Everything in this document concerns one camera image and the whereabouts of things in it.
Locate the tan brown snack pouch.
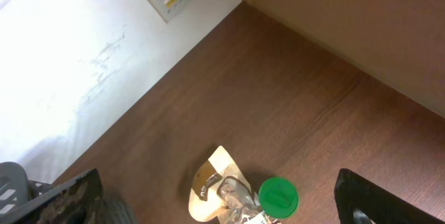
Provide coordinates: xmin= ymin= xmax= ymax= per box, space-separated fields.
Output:
xmin=188 ymin=146 xmax=282 ymax=224

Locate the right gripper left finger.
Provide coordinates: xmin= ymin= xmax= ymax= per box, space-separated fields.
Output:
xmin=1 ymin=169 xmax=103 ymax=224

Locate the green lid spice jar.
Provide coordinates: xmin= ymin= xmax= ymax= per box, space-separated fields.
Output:
xmin=259 ymin=177 xmax=300 ymax=219

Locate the grey plastic shopping basket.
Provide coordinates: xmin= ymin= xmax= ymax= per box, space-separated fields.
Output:
xmin=0 ymin=162 xmax=53 ymax=217

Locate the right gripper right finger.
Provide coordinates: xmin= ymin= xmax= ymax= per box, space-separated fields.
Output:
xmin=334 ymin=168 xmax=444 ymax=224

